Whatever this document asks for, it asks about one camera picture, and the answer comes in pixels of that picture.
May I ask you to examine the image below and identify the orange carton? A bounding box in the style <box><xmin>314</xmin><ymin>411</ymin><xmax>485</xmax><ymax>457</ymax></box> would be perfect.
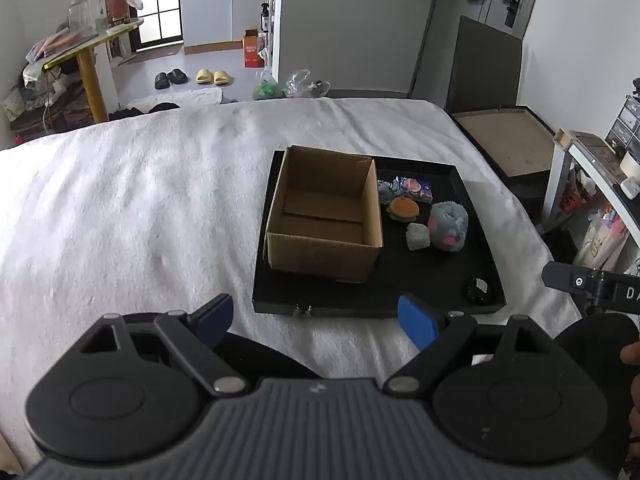
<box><xmin>243</xmin><ymin>29</ymin><xmax>266</xmax><ymax>69</ymax></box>

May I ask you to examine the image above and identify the black cloth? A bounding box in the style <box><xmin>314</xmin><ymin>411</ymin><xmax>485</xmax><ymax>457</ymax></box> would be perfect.
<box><xmin>109</xmin><ymin>102</ymin><xmax>181</xmax><ymax>122</ymax></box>

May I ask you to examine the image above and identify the white floor mat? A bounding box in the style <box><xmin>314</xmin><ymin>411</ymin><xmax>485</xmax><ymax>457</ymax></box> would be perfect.
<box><xmin>127</xmin><ymin>87</ymin><xmax>224</xmax><ymax>111</ymax></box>

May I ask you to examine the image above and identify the black box with brown board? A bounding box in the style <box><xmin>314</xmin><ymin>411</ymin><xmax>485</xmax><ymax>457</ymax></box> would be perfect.
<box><xmin>450</xmin><ymin>105</ymin><xmax>558</xmax><ymax>201</ymax></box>

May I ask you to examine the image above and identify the black shallow tray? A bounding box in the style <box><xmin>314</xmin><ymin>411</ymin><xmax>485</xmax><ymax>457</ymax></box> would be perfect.
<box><xmin>251</xmin><ymin>150</ymin><xmax>507</xmax><ymax>319</ymax></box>

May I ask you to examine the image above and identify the grey drawer organizer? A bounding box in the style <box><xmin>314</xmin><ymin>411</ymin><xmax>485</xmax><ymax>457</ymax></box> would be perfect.
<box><xmin>605</xmin><ymin>94</ymin><xmax>640</xmax><ymax>150</ymax></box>

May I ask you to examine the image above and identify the thin dark pole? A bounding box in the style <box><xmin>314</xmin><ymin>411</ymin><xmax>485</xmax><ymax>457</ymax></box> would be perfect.
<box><xmin>407</xmin><ymin>0</ymin><xmax>442</xmax><ymax>98</ymax></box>

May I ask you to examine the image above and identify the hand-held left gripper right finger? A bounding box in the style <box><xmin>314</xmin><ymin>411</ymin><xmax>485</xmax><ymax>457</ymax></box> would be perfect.
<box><xmin>384</xmin><ymin>294</ymin><xmax>556</xmax><ymax>395</ymax></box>

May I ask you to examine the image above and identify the printed shopping bag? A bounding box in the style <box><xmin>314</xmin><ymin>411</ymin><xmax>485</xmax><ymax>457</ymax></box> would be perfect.
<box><xmin>572</xmin><ymin>205</ymin><xmax>629</xmax><ymax>271</ymax></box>

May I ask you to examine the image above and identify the white cabinet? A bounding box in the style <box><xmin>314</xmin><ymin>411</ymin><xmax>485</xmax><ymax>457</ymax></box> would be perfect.
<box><xmin>179</xmin><ymin>0</ymin><xmax>277</xmax><ymax>55</ymax></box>

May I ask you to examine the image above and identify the white storage rack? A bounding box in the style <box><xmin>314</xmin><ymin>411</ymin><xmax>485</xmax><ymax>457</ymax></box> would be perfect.
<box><xmin>542</xmin><ymin>127</ymin><xmax>640</xmax><ymax>281</ymax></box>

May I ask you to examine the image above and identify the pile of clutter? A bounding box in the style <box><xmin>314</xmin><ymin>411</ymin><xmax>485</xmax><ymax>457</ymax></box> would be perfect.
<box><xmin>2</xmin><ymin>60</ymin><xmax>92</xmax><ymax>134</ymax></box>

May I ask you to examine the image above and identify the stack of plastic folders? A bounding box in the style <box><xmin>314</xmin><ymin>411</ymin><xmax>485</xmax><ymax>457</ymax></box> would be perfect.
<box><xmin>27</xmin><ymin>30</ymin><xmax>99</xmax><ymax>63</ymax></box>

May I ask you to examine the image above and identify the red box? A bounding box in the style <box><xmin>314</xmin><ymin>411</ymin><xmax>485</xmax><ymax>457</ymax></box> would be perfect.
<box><xmin>102</xmin><ymin>0</ymin><xmax>132</xmax><ymax>28</ymax></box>

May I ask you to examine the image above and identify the black door lock handle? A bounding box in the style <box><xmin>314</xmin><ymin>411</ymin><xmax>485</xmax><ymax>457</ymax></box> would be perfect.
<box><xmin>494</xmin><ymin>0</ymin><xmax>523</xmax><ymax>29</ymax></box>

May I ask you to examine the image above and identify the brown cardboard box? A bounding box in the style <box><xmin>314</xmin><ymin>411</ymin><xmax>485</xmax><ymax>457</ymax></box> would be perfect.
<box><xmin>264</xmin><ymin>145</ymin><xmax>385</xmax><ymax>284</ymax></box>

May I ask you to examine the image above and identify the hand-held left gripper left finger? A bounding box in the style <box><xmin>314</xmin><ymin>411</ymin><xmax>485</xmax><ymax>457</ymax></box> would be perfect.
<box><xmin>80</xmin><ymin>293</ymin><xmax>249</xmax><ymax>397</ymax></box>

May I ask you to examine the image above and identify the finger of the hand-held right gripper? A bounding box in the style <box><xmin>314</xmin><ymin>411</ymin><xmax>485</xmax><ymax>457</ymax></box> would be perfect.
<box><xmin>542</xmin><ymin>261</ymin><xmax>608</xmax><ymax>295</ymax></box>

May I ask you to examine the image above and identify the yellow round table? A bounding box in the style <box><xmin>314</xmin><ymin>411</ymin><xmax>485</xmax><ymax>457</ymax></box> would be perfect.
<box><xmin>42</xmin><ymin>19</ymin><xmax>145</xmax><ymax>123</ymax></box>

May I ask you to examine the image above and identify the green plastic bag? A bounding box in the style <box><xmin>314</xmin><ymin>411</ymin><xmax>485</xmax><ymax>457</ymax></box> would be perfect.
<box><xmin>252</xmin><ymin>71</ymin><xmax>284</xmax><ymax>101</ymax></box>

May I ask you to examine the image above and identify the glass jar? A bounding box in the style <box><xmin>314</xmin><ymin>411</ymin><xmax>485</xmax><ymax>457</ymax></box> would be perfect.
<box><xmin>67</xmin><ymin>0</ymin><xmax>94</xmax><ymax>34</ymax></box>

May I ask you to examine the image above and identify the blue printed packet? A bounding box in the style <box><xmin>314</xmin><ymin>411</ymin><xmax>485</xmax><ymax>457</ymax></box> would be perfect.
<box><xmin>395</xmin><ymin>175</ymin><xmax>435</xmax><ymax>204</ymax></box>

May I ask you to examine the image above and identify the orange hamburger squishy toy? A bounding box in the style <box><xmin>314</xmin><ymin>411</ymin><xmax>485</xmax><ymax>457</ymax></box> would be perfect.
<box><xmin>389</xmin><ymin>197</ymin><xmax>420</xmax><ymax>222</ymax></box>

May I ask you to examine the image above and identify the black framed glass door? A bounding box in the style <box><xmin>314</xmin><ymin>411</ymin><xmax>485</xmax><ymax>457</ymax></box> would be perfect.
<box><xmin>120</xmin><ymin>0</ymin><xmax>184</xmax><ymax>47</ymax></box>

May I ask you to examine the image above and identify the clear plastic bag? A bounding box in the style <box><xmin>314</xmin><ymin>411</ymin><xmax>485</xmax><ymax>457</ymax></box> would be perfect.
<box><xmin>285</xmin><ymin>70</ymin><xmax>331</xmax><ymax>98</ymax></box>

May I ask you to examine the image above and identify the white fluffy blanket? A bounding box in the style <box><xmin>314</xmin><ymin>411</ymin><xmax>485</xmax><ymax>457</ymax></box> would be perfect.
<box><xmin>0</xmin><ymin>97</ymin><xmax>583</xmax><ymax>476</ymax></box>

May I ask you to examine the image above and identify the grey pink plush ball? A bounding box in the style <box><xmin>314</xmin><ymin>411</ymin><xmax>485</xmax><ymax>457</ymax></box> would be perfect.
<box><xmin>427</xmin><ymin>201</ymin><xmax>469</xmax><ymax>252</ymax></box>

